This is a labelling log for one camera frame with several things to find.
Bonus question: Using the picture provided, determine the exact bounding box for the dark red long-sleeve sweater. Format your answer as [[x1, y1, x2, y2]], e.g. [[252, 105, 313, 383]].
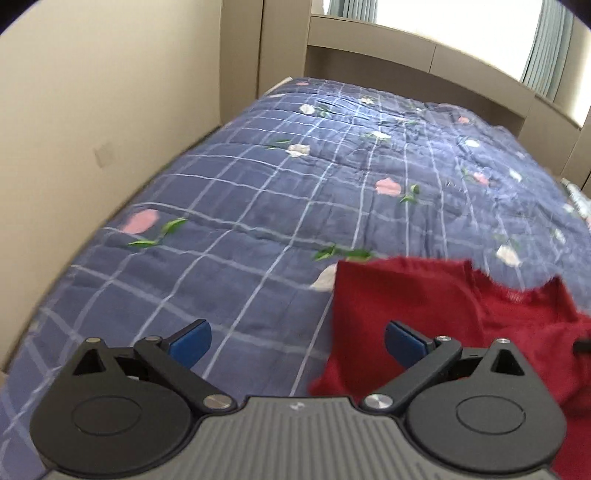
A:
[[310, 257, 590, 479]]

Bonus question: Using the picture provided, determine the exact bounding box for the blue plaid floral quilt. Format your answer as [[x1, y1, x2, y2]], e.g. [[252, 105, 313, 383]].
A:
[[1, 78, 590, 479]]

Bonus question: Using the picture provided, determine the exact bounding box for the light blue striped cloth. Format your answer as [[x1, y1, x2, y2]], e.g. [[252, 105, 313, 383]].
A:
[[561, 178, 591, 229]]

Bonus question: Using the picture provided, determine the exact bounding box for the beige right wardrobe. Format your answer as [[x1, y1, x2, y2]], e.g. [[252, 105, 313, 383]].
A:
[[561, 110, 591, 187]]

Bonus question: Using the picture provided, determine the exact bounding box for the beige wardrobe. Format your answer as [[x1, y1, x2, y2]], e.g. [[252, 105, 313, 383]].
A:
[[219, 0, 311, 123], [561, 110, 591, 187]]

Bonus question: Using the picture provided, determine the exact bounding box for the right teal curtain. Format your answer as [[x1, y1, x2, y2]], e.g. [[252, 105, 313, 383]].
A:
[[521, 0, 574, 102]]

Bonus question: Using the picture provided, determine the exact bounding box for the teal curtain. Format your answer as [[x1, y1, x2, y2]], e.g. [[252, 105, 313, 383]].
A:
[[521, 0, 574, 102], [328, 0, 378, 23]]

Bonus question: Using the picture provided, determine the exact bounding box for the beige window bench cabinet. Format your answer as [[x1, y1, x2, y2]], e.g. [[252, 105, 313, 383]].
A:
[[303, 13, 583, 139]]

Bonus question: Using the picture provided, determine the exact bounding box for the beige left wardrobe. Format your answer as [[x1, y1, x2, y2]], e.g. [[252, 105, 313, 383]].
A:
[[219, 0, 311, 123]]

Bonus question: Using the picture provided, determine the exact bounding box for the left teal curtain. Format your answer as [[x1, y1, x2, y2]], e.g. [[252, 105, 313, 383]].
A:
[[328, 0, 378, 23]]

